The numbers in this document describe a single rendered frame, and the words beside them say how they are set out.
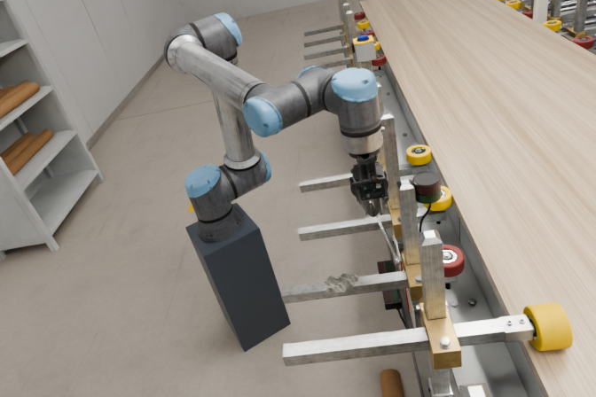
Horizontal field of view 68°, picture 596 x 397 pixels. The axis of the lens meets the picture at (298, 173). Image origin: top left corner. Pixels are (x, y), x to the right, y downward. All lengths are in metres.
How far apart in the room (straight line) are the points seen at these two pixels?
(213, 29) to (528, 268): 1.08
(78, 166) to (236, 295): 2.52
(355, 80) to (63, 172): 3.58
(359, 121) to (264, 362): 1.45
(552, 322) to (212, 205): 1.23
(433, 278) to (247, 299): 1.28
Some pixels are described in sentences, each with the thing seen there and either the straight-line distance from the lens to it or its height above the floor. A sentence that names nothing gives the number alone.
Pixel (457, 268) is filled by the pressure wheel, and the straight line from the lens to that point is 1.12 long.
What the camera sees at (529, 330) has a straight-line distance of 0.94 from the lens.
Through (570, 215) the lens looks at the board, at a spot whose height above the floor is 0.90.
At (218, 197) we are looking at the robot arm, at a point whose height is 0.79.
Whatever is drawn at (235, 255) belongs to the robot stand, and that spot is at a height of 0.53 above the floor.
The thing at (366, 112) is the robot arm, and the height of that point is 1.30.
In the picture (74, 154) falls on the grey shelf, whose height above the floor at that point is 0.30.
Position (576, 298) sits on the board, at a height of 0.90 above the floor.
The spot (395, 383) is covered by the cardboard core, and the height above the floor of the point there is 0.08.
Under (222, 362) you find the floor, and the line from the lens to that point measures 2.23.
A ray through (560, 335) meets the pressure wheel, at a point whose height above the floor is 0.96.
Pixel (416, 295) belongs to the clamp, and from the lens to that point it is 1.14.
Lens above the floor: 1.69
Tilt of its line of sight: 31 degrees down
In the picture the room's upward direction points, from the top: 14 degrees counter-clockwise
